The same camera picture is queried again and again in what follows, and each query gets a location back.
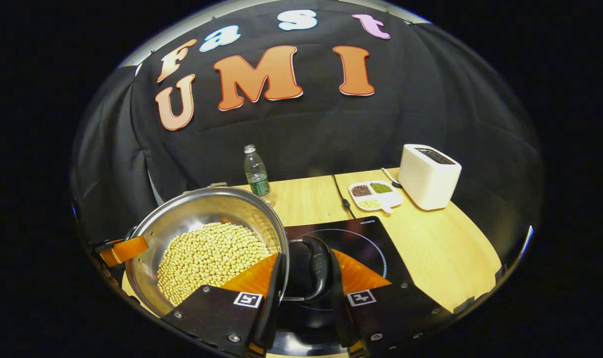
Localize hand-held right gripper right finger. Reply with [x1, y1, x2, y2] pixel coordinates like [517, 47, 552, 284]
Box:
[330, 249, 456, 358]

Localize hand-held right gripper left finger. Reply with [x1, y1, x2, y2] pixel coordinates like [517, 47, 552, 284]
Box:
[162, 251, 286, 358]

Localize black induction cooktop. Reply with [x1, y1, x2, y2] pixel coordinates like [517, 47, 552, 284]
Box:
[271, 215, 416, 356]

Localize steel pot with black handles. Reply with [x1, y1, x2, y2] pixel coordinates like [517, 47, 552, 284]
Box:
[125, 186, 334, 319]

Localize pile of yellow soybeans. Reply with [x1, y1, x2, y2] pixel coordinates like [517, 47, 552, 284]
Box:
[157, 222, 271, 307]

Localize white divided plate with beans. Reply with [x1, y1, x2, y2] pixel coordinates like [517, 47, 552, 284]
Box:
[348, 180, 404, 214]

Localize clear plastic water bottle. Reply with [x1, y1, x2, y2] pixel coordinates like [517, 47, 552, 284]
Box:
[244, 144, 273, 204]

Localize white toaster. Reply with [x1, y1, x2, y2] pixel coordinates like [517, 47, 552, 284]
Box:
[398, 144, 462, 211]

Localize black backdrop cloth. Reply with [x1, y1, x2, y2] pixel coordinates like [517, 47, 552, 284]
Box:
[70, 0, 543, 259]

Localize black power cable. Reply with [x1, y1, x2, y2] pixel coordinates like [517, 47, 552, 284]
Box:
[331, 174, 354, 217]

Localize toaster power cord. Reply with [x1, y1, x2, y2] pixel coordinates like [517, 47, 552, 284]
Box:
[381, 167, 403, 189]

